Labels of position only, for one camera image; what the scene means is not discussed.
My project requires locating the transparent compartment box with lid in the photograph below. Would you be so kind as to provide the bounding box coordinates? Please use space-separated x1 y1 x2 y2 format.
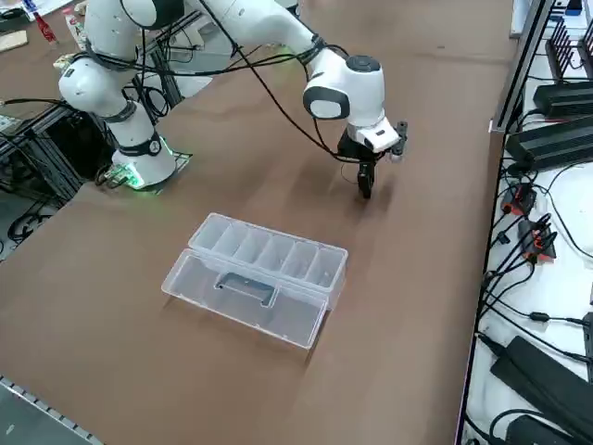
160 211 349 351

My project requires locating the large black power adapter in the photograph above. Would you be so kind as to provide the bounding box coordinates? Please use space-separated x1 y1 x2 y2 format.
504 114 593 167

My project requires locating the grey metal rail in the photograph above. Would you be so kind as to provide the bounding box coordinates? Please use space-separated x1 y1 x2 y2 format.
0 374 108 445

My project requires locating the aluminium profile post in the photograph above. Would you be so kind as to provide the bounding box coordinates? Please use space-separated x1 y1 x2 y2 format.
488 0 555 134

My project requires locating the red and black connector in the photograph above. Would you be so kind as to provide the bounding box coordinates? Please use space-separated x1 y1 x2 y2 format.
502 182 538 216
516 215 558 265

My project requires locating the black aluminium frame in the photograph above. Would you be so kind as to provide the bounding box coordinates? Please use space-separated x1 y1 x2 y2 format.
0 99 118 210

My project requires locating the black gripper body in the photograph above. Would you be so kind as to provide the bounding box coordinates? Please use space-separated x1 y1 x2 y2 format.
336 131 379 164

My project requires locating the long black power adapter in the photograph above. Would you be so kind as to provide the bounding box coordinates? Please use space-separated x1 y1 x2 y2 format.
489 335 593 439

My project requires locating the black slotted rack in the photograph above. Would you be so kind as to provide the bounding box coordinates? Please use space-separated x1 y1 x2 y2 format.
545 20 593 83

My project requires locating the black cylindrical wrist attachment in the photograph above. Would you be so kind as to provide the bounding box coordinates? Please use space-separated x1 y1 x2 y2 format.
388 120 410 164

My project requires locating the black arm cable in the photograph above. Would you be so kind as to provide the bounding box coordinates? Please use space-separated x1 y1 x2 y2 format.
85 44 351 78
198 0 367 164

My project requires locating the red printed packet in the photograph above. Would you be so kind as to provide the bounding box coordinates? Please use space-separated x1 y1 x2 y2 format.
31 8 60 45

